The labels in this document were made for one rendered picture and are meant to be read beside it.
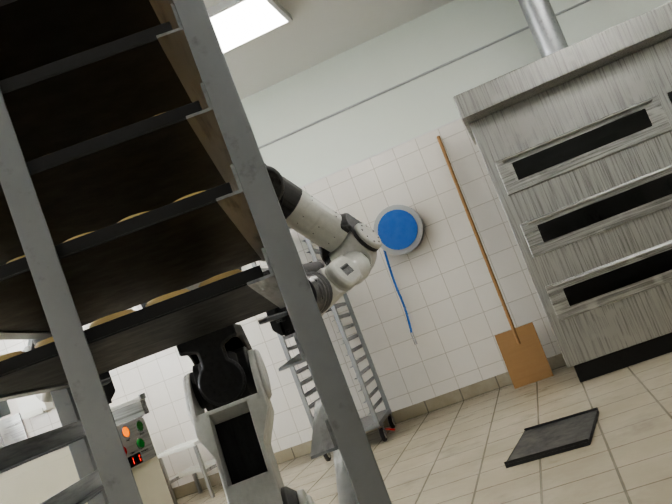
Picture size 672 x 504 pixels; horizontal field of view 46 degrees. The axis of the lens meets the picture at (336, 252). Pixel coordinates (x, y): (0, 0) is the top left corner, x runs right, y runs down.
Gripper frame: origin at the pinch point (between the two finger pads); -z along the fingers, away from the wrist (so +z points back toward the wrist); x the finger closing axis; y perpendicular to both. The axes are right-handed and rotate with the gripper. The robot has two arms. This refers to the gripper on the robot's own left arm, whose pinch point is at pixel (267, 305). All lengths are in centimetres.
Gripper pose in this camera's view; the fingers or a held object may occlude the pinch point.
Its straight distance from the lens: 142.1
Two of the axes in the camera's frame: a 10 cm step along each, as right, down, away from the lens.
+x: -3.5, -9.3, 0.9
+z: 4.5, -0.8, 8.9
